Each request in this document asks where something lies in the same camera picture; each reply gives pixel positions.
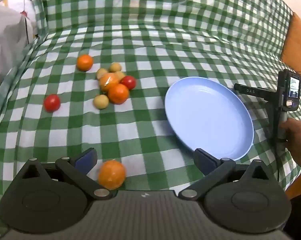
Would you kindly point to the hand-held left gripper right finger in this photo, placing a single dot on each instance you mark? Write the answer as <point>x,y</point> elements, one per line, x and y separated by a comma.
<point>203,158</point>

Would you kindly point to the white printed bedding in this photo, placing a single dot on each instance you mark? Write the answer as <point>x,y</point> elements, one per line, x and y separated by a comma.
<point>8,35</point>

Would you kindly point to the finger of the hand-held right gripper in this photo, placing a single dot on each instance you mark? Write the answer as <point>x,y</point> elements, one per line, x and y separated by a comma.
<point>253,91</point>

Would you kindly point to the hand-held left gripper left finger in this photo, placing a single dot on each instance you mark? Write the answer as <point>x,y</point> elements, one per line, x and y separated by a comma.
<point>86,158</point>

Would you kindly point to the light blue plate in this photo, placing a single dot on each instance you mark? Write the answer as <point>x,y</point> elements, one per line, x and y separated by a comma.
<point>208,115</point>

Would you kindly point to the tan longan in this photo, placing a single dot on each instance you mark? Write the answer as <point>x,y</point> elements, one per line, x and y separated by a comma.
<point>115,67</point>
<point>101,72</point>
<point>120,74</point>
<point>101,101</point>

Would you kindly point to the orange cushion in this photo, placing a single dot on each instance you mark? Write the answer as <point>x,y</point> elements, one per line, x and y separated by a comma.
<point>296,47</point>

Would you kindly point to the bare orange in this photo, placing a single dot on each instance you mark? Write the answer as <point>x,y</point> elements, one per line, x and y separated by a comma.
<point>118,94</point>
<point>85,62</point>

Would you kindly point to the person's right hand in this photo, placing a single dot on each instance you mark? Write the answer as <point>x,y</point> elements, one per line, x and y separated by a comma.
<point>296,140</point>

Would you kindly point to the plastic-wrapped orange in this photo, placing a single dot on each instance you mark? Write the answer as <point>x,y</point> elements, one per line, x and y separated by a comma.
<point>112,174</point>
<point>108,81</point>

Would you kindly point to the red tomato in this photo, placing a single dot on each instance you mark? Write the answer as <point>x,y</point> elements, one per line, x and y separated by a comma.
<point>52,103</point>
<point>128,82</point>

